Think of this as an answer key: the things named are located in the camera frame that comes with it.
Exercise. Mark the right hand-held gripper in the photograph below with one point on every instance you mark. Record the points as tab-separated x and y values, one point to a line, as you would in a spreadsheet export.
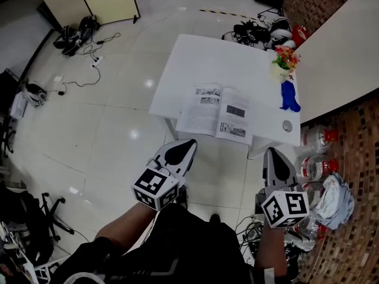
284	209

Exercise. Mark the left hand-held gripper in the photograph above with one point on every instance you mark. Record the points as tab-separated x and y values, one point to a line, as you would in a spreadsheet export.
155	188

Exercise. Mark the magazine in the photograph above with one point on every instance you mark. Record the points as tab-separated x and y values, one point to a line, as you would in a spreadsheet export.
216	114

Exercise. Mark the person's left forearm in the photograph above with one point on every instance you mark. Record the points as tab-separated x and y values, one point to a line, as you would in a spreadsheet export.
124	226

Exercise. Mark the person's right forearm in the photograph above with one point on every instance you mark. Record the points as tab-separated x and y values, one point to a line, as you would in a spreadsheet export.
271	247

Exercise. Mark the white table leg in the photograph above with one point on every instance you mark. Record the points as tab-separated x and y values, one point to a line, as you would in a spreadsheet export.
171	127
254	149

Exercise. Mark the grey round disc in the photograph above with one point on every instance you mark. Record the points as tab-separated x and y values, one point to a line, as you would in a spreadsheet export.
287	126

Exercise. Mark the pile of pale clothes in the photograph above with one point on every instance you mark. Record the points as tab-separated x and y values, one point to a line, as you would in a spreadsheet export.
334	203

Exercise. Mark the white black sneaker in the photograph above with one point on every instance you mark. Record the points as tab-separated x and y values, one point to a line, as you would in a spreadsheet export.
300	240

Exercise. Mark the person's black shoe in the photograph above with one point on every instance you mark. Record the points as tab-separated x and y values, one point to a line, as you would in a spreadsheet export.
214	218

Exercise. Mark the blue cloth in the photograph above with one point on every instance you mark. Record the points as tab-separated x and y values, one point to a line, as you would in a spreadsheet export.
290	98

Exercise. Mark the person's clothing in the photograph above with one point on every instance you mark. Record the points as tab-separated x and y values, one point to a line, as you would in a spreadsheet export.
183	241

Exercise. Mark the potted artificial flowers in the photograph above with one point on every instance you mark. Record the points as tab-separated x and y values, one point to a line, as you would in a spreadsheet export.
284	62

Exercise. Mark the white power strip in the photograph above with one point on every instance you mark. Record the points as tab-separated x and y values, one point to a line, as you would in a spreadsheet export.
97	61

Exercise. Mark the white leaning board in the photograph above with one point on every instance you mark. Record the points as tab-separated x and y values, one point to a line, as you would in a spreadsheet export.
337	55

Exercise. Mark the white black helmet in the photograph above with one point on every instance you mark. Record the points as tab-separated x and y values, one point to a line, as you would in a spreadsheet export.
281	34

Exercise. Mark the white flat box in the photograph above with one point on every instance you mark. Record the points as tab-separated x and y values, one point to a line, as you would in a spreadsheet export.
58	79

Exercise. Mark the red bag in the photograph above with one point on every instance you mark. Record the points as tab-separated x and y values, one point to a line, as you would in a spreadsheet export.
300	32

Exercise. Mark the white and black headset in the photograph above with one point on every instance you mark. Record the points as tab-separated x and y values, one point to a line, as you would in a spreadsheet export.
35	95

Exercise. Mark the black office chair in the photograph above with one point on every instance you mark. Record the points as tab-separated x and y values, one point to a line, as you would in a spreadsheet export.
32	217

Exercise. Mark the black backpack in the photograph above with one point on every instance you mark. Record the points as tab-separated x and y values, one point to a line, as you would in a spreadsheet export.
89	27
68	40

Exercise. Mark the white plastic box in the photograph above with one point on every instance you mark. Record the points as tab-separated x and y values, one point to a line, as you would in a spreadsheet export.
18	106

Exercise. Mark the black rack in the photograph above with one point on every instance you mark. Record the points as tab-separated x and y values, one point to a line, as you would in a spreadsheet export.
7	93

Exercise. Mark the white chair frame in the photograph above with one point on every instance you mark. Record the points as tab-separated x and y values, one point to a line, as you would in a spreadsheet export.
41	271

